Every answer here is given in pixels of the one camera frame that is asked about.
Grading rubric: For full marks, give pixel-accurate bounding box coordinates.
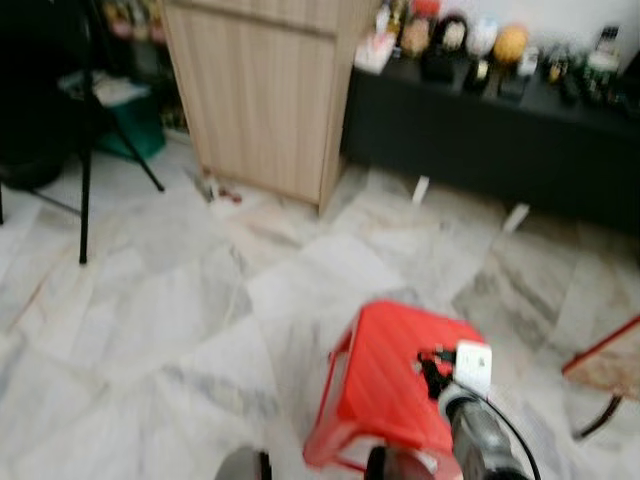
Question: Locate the black tripod stand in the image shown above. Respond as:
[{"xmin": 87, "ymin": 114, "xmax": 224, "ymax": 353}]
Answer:
[{"xmin": 0, "ymin": 0, "xmax": 166, "ymax": 266}]

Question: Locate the black mouse figurine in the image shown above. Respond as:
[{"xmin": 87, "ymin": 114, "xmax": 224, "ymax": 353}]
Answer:
[{"xmin": 425, "ymin": 12, "xmax": 471, "ymax": 83}]

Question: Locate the green plastic bin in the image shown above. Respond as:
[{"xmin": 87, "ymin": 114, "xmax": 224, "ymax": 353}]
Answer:
[{"xmin": 100, "ymin": 95, "xmax": 168, "ymax": 161}]

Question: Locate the brown small figurine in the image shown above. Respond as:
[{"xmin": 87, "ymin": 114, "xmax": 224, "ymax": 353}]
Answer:
[{"xmin": 398, "ymin": 15, "xmax": 433, "ymax": 58}]

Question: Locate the small red floor item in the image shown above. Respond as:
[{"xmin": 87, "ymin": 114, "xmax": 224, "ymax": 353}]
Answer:
[{"xmin": 205, "ymin": 180, "xmax": 244, "ymax": 204}]

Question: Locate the dark metal table leg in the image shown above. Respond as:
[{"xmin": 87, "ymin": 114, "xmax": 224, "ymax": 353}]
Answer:
[{"xmin": 575, "ymin": 393, "xmax": 623, "ymax": 441}]

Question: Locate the marble pattern table board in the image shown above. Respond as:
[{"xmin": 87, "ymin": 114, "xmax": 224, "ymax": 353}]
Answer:
[{"xmin": 561, "ymin": 315, "xmax": 640, "ymax": 401}]

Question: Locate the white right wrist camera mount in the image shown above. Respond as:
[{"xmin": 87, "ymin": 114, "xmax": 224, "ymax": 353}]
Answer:
[{"xmin": 453, "ymin": 340, "xmax": 494, "ymax": 396}]

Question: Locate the black bag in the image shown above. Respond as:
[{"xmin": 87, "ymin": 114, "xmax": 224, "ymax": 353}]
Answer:
[{"xmin": 0, "ymin": 0, "xmax": 101, "ymax": 191}]

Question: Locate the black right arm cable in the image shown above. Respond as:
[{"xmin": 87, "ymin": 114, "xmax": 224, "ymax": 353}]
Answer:
[{"xmin": 420, "ymin": 345, "xmax": 543, "ymax": 480}]

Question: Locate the white round figurine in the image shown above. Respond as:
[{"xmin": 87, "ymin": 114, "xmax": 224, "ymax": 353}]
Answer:
[{"xmin": 467, "ymin": 17, "xmax": 499, "ymax": 58}]

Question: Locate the red plastic stool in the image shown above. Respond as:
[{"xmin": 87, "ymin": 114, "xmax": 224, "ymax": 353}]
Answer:
[{"xmin": 303, "ymin": 298, "xmax": 488, "ymax": 476}]

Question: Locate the black sideboard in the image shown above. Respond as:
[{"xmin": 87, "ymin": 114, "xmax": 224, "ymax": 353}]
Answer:
[{"xmin": 340, "ymin": 55, "xmax": 640, "ymax": 236}]

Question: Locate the yellow round figurine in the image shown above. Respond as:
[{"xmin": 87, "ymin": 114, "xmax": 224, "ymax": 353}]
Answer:
[{"xmin": 493, "ymin": 24, "xmax": 530, "ymax": 67}]

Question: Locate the light wooden cabinet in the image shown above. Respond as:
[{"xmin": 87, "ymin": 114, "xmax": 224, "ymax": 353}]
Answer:
[{"xmin": 160, "ymin": 0, "xmax": 381, "ymax": 216}]

